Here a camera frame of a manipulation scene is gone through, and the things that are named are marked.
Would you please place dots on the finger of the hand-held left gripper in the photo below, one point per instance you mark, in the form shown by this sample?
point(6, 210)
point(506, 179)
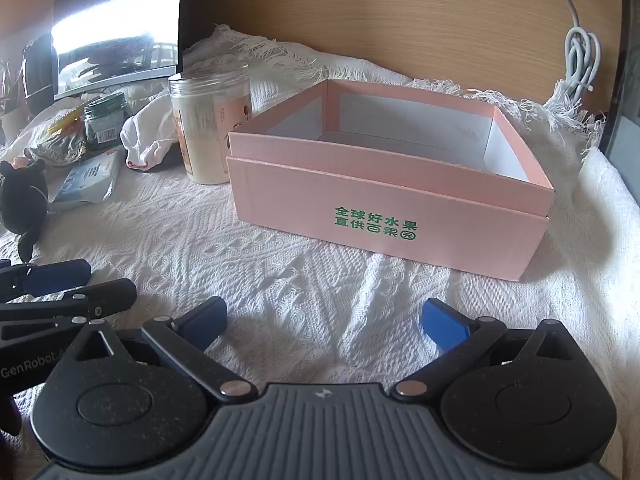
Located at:
point(107, 294)
point(55, 277)

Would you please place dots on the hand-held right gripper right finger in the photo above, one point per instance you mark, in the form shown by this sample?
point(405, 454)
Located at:
point(442, 322)

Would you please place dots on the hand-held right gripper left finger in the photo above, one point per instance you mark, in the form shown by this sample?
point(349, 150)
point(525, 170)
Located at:
point(206, 321)

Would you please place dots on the black plush toy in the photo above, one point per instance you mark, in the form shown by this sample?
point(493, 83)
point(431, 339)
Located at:
point(22, 192)

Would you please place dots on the blue wet wipes packet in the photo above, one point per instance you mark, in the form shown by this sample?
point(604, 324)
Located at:
point(87, 177)

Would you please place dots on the pink cardboard box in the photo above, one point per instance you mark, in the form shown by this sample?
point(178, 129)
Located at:
point(380, 210)

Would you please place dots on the white woven blanket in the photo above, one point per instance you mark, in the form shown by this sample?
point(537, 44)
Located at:
point(300, 285)

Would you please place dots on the crumpled clear plastic bag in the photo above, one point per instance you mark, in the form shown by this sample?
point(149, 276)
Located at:
point(52, 145)

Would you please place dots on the green glass jar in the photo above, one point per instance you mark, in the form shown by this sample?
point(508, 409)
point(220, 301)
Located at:
point(105, 122)

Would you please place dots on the white cloth with pink trim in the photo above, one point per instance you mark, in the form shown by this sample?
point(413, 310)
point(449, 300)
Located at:
point(147, 130)

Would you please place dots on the clear jar of white powder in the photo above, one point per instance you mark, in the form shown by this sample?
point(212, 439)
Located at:
point(210, 130)

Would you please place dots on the dark vase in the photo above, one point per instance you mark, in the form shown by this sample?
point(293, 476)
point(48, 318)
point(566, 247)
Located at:
point(39, 70)

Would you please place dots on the curved computer monitor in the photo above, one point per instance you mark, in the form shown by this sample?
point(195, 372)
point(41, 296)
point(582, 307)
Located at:
point(115, 25)

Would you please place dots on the dark side panel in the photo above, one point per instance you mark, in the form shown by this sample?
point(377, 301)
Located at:
point(625, 85)

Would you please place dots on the wooden back panel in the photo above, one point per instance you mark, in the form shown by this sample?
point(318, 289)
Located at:
point(400, 10)

